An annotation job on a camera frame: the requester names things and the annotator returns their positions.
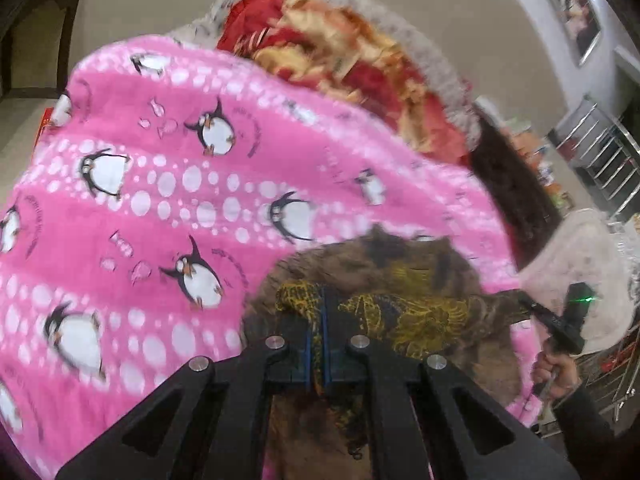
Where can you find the white plastic bag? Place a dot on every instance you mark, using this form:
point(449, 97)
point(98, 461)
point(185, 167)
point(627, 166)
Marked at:
point(580, 250)

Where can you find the clutter of small packets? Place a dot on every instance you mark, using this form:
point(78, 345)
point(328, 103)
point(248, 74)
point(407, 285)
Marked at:
point(545, 170)

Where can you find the red box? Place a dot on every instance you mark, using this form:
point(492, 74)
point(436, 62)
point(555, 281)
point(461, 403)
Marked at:
point(44, 127)

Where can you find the brown floral patterned shirt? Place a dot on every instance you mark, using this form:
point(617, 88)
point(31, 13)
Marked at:
point(425, 300)

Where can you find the person's right forearm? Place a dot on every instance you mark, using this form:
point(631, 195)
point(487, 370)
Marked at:
point(595, 435)

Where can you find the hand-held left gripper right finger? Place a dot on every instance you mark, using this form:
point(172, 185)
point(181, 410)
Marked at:
point(326, 360)

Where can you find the dark wooden console table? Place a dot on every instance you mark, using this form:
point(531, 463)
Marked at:
point(35, 25)

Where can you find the red floral blanket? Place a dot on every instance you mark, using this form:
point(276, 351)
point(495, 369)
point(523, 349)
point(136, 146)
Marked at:
point(360, 60)

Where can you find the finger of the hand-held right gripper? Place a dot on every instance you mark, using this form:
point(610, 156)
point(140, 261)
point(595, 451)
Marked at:
point(542, 314)

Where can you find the dark carved wooden headboard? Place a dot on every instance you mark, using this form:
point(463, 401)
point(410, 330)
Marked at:
point(515, 195)

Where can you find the pink penguin print blanket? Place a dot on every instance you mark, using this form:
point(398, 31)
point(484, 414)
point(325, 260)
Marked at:
point(165, 210)

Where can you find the person's right hand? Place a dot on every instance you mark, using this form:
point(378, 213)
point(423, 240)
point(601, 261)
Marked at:
point(560, 375)

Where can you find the grey dotted pillow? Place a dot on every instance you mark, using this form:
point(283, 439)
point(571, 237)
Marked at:
point(452, 105)

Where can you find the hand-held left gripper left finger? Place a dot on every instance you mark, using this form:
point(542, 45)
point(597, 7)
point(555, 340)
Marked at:
point(309, 355)

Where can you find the chrome metal rack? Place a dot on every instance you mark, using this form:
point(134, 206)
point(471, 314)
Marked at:
point(600, 155)

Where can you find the framed wall picture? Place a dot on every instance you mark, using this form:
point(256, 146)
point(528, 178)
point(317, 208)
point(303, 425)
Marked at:
point(575, 15)

